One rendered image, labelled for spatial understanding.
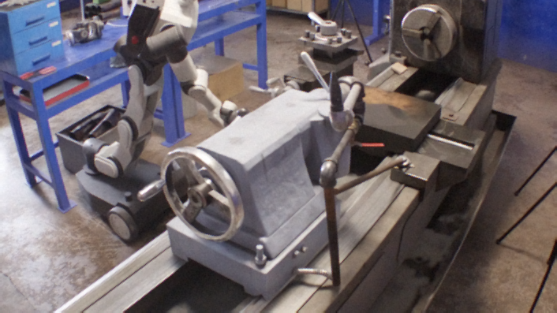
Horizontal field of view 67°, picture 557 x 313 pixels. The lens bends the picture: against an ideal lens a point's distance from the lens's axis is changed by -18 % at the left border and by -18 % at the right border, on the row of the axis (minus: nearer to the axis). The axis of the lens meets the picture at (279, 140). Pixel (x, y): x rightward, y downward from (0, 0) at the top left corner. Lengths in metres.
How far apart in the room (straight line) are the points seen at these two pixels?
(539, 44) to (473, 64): 3.36
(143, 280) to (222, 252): 0.24
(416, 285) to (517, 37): 4.28
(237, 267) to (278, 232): 0.13
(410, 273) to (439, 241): 0.24
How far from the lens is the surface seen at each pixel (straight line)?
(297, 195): 1.20
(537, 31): 5.71
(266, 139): 1.12
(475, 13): 2.30
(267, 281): 1.12
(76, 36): 3.19
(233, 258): 1.14
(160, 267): 1.29
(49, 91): 3.08
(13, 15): 2.82
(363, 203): 1.48
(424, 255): 1.99
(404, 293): 1.82
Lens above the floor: 1.70
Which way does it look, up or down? 29 degrees down
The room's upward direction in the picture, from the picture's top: 1 degrees counter-clockwise
